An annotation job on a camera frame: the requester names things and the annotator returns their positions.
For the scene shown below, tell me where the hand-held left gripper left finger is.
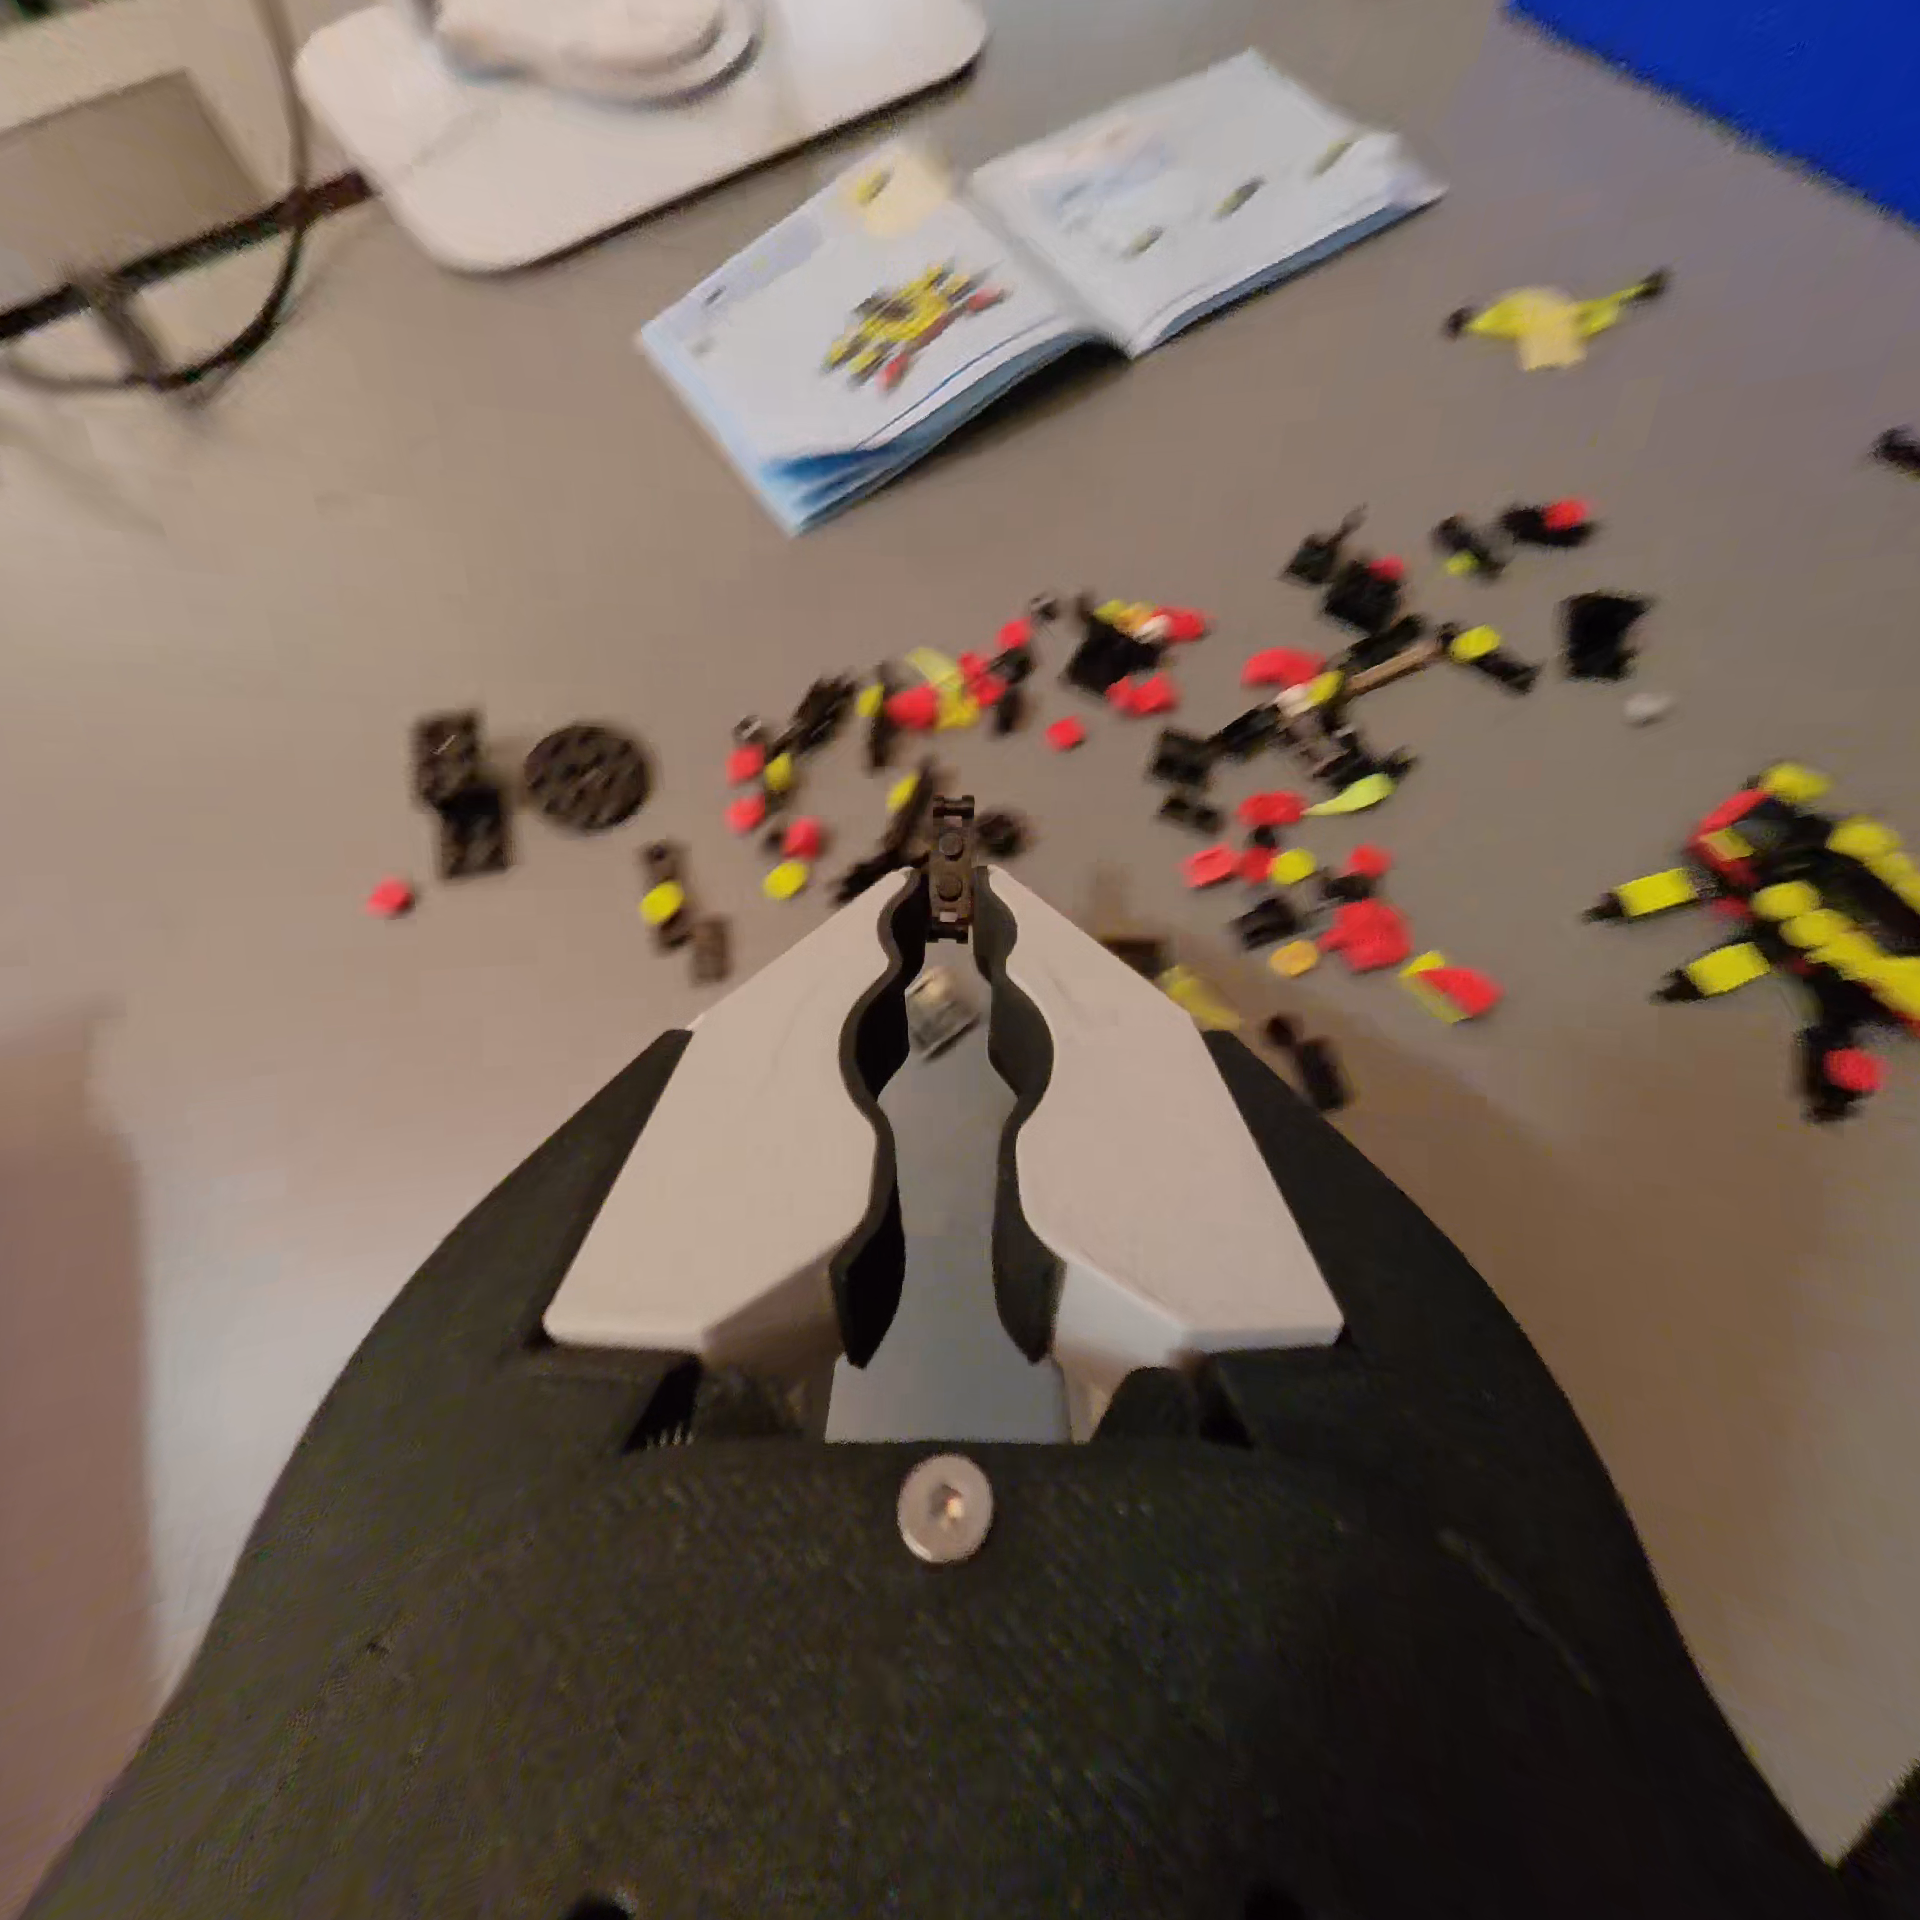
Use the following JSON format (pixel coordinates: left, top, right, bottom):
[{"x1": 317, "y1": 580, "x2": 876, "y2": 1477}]
[{"x1": 540, "y1": 865, "x2": 923, "y2": 1375}]

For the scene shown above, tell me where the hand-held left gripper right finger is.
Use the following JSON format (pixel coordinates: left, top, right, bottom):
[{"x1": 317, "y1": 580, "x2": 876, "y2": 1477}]
[{"x1": 971, "y1": 865, "x2": 1346, "y2": 1413}]

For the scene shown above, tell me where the small black lego clip piece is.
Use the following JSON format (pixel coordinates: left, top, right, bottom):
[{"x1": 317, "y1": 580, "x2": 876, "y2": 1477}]
[{"x1": 926, "y1": 795, "x2": 981, "y2": 944}]

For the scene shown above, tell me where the pile of loose lego pieces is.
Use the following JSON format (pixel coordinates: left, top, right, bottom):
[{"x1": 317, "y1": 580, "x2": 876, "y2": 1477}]
[{"x1": 637, "y1": 503, "x2": 1660, "y2": 1114}]

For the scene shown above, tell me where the black round lego plate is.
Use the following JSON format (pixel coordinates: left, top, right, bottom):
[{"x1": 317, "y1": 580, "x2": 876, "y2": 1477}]
[{"x1": 522, "y1": 722, "x2": 655, "y2": 832}]

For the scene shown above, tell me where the black studded lego plate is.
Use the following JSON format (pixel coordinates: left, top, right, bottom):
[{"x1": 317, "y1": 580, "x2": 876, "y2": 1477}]
[{"x1": 412, "y1": 708, "x2": 515, "y2": 881}]

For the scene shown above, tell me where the yellow black red lego model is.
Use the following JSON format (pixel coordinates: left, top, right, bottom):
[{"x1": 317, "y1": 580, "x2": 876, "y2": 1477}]
[{"x1": 1582, "y1": 761, "x2": 1920, "y2": 1125}]

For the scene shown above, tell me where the blue lego instruction booklet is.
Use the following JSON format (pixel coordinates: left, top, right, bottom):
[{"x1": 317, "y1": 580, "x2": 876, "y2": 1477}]
[{"x1": 637, "y1": 49, "x2": 1450, "y2": 539}]

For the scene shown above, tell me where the blue mat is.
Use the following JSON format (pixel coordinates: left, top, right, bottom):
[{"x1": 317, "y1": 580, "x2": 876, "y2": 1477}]
[{"x1": 1506, "y1": 0, "x2": 1920, "y2": 227}]

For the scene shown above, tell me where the black cable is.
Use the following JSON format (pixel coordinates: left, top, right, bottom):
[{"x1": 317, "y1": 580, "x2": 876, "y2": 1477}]
[{"x1": 60, "y1": 0, "x2": 325, "y2": 401}]

